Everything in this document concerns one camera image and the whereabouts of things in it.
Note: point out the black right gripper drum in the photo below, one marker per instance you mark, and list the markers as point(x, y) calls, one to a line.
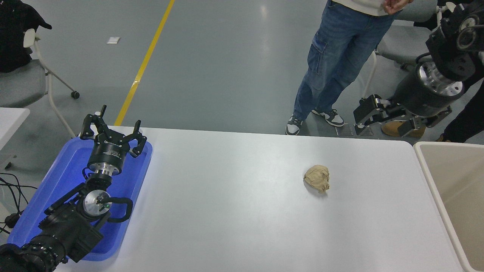
point(419, 100)

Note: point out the grey white office chair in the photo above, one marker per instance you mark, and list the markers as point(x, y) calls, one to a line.
point(22, 83)
point(404, 41)

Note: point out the person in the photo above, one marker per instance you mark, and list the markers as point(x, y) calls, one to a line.
point(469, 117)
point(340, 53)

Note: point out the person's right hand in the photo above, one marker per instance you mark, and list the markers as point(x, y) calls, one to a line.
point(395, 5)

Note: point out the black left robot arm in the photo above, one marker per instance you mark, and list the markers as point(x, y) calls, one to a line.
point(72, 230)

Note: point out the metal floor plate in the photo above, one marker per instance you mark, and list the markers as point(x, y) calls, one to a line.
point(366, 131)
point(344, 130)

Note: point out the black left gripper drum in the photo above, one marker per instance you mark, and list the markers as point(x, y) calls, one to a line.
point(107, 153)

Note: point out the large pale bin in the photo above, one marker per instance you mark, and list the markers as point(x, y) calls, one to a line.
point(459, 181)

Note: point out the tan paper ball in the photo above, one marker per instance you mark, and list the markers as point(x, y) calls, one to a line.
point(317, 177)

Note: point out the blue plastic tray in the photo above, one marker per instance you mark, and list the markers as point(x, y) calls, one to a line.
point(64, 170)

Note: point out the small white side table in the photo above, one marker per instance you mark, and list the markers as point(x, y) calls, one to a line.
point(9, 121)

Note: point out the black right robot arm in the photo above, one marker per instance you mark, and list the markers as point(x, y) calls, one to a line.
point(450, 56)

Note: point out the black garment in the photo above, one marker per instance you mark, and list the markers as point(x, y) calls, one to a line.
point(13, 34)

